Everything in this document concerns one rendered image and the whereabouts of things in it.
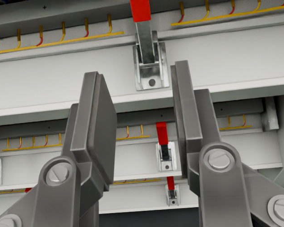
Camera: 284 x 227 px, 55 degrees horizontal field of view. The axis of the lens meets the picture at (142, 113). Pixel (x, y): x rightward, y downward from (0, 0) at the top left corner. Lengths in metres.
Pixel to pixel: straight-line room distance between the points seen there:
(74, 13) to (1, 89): 0.10
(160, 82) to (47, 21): 0.11
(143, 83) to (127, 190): 0.39
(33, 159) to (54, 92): 0.22
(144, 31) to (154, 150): 0.23
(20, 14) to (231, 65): 0.18
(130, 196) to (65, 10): 0.43
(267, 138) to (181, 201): 0.24
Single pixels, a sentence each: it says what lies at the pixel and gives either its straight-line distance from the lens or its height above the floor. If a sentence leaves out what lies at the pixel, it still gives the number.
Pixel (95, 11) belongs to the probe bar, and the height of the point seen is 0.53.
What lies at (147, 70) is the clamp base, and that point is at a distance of 0.23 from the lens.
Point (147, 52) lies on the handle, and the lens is 0.21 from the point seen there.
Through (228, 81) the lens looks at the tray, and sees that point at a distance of 0.24.
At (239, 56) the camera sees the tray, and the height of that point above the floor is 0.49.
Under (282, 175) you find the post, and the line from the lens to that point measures 0.46.
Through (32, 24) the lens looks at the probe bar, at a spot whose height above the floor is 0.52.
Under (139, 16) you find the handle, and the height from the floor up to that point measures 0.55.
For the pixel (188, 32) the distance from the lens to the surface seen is 0.24.
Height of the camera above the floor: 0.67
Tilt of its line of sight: 57 degrees down
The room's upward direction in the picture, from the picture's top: 15 degrees counter-clockwise
